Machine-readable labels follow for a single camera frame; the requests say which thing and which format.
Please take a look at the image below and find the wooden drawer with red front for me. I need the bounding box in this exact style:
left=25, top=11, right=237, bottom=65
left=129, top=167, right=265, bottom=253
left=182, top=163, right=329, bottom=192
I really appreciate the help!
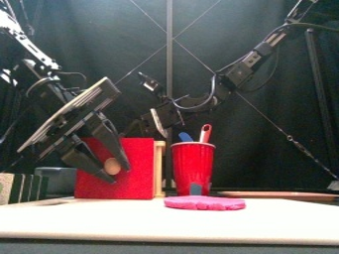
left=73, top=137, right=156, bottom=200

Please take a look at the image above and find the blue-grey bowl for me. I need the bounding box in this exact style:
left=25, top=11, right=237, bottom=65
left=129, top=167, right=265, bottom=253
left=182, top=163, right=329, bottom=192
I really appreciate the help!
left=33, top=166, right=80, bottom=196

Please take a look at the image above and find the wooden drawer cabinet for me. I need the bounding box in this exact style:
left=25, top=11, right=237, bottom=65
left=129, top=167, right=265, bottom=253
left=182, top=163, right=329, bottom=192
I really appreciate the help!
left=152, top=140, right=166, bottom=198

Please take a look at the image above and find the pink dough disc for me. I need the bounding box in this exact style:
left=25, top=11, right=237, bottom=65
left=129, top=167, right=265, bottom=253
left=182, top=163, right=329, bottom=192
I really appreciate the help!
left=162, top=194, right=248, bottom=211

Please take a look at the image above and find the blue toy utensil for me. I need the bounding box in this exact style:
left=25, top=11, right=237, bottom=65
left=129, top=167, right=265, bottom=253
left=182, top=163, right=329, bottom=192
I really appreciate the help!
left=177, top=131, right=196, bottom=143

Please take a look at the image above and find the red toy utensil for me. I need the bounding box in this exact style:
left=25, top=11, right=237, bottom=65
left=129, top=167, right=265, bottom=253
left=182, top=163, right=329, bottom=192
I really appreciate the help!
left=197, top=123, right=213, bottom=144

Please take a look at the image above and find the red plastic cup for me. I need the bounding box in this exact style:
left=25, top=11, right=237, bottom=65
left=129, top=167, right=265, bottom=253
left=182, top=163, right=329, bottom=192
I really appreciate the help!
left=169, top=141, right=217, bottom=196

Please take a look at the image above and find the dark green striped block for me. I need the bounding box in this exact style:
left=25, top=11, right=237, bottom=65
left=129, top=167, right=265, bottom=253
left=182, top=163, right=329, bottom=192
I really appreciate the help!
left=0, top=172, right=50, bottom=206

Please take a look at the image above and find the white cutting board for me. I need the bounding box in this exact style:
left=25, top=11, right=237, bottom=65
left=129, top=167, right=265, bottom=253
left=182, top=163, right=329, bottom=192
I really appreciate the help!
left=0, top=196, right=339, bottom=246

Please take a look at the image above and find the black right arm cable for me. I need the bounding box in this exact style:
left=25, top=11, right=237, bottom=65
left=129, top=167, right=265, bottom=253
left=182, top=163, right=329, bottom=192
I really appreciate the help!
left=170, top=73, right=221, bottom=112

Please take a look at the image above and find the vertical metal frame post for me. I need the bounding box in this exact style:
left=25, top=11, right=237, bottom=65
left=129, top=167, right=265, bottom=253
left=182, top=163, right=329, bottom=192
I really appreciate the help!
left=165, top=0, right=174, bottom=191

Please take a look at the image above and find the black metal frame strut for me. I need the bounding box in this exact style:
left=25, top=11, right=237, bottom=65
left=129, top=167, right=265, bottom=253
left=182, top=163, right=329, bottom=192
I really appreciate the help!
left=302, top=28, right=339, bottom=191

